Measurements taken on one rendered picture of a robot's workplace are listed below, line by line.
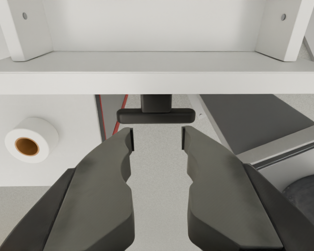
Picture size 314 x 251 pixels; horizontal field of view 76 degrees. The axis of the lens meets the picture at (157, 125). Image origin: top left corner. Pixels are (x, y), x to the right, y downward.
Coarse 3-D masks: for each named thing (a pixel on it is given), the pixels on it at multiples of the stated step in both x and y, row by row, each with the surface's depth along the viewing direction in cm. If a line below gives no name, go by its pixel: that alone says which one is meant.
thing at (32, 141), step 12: (24, 120) 34; (36, 120) 34; (12, 132) 32; (24, 132) 32; (36, 132) 32; (48, 132) 34; (12, 144) 33; (24, 144) 35; (36, 144) 33; (48, 144) 33; (24, 156) 34; (36, 156) 34
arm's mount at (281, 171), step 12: (312, 144) 38; (276, 156) 40; (288, 156) 39; (300, 156) 38; (312, 156) 38; (264, 168) 39; (276, 168) 39; (288, 168) 39; (300, 168) 39; (312, 168) 40; (276, 180) 41; (288, 180) 41
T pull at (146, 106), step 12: (144, 96) 18; (156, 96) 18; (168, 96) 18; (144, 108) 18; (156, 108) 18; (168, 108) 18; (180, 108) 19; (120, 120) 19; (132, 120) 19; (144, 120) 19; (156, 120) 19; (168, 120) 19; (180, 120) 19; (192, 120) 19
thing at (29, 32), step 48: (0, 0) 15; (48, 0) 20; (96, 0) 20; (144, 0) 20; (192, 0) 21; (240, 0) 21; (288, 0) 17; (48, 48) 22; (96, 48) 23; (144, 48) 23; (192, 48) 23; (240, 48) 23; (288, 48) 18
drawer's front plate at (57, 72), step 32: (0, 64) 17; (32, 64) 17; (64, 64) 17; (96, 64) 17; (128, 64) 17; (160, 64) 17; (192, 64) 17; (224, 64) 17; (256, 64) 17; (288, 64) 17
